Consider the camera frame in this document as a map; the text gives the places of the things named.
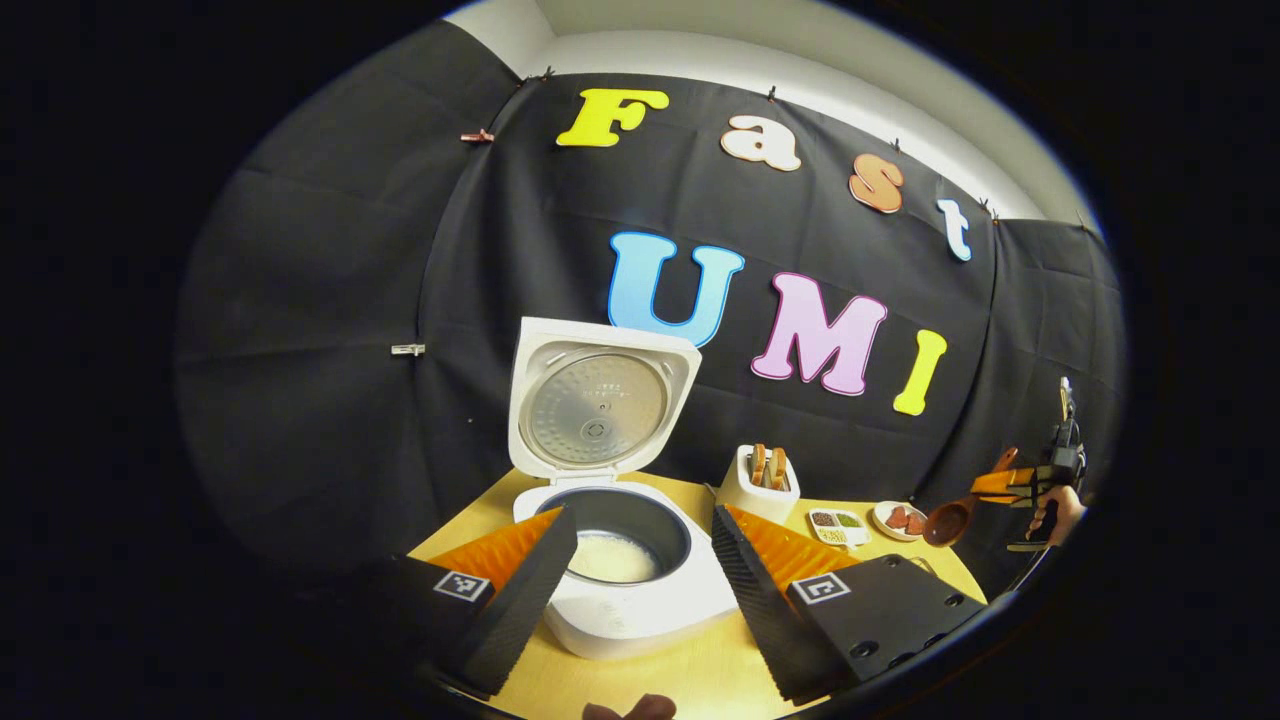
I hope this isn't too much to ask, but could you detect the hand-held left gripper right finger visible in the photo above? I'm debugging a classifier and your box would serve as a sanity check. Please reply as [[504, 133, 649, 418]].
[[711, 504, 989, 704]]

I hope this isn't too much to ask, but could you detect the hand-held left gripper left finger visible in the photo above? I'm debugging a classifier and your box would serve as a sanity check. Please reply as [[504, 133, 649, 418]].
[[335, 505, 580, 699]]

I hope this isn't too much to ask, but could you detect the brown wooden spoon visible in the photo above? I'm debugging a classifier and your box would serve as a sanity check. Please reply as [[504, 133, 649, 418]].
[[922, 447, 1020, 548]]

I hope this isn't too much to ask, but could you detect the white rice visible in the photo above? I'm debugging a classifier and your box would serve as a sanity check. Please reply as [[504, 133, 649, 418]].
[[567, 532, 662, 585]]

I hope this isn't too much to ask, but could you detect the white rice cooker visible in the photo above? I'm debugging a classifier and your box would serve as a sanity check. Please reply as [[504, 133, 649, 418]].
[[507, 317, 739, 661]]

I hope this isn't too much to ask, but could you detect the white toaster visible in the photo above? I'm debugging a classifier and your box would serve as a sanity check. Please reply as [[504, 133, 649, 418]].
[[716, 443, 801, 525]]

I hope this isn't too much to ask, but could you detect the white divided bean dish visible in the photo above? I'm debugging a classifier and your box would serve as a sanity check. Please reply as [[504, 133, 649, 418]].
[[807, 508, 871, 548]]

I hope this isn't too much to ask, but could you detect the white round plate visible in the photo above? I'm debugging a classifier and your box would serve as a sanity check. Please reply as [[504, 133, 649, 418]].
[[872, 500, 932, 543]]

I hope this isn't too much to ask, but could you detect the row of small black clips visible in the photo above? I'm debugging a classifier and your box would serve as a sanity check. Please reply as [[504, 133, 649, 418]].
[[515, 65, 1001, 223]]

